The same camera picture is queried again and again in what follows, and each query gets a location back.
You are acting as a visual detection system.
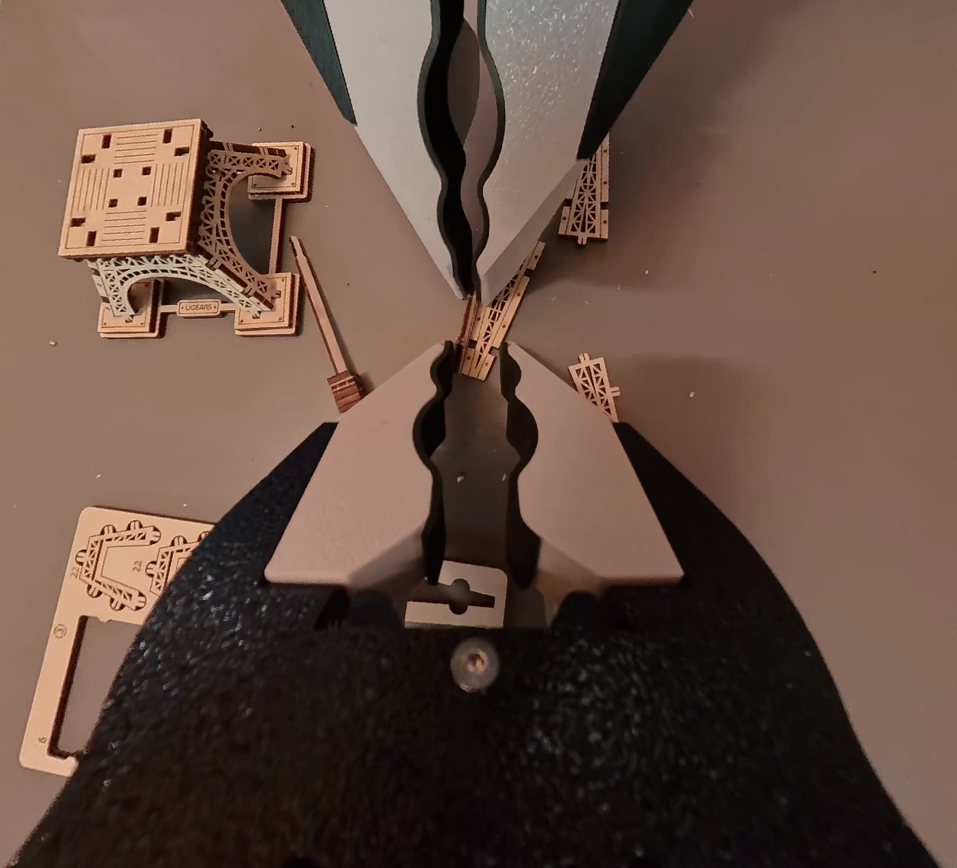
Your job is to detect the wooden stick tool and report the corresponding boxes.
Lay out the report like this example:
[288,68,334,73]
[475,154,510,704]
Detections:
[289,235,361,414]

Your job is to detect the wooden lattice tower piece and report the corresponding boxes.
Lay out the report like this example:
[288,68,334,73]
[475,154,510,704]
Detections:
[557,134,612,246]
[568,352,622,425]

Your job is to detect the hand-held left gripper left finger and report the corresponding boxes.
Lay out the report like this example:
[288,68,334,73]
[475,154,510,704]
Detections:
[265,341,457,588]

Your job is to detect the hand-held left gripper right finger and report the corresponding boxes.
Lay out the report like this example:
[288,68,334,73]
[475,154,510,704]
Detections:
[499,342,686,596]

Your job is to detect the wooden sheet with lattice cutouts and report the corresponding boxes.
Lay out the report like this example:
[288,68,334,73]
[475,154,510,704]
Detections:
[18,507,219,779]

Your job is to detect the wooden tower base model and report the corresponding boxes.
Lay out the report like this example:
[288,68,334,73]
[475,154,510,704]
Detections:
[58,118,313,340]

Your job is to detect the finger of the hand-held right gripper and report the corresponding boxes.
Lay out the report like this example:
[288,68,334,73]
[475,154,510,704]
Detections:
[473,0,645,306]
[299,0,481,298]

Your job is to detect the joined wooden lattice tower pieces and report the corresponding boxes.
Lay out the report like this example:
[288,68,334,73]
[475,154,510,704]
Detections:
[455,240,548,384]

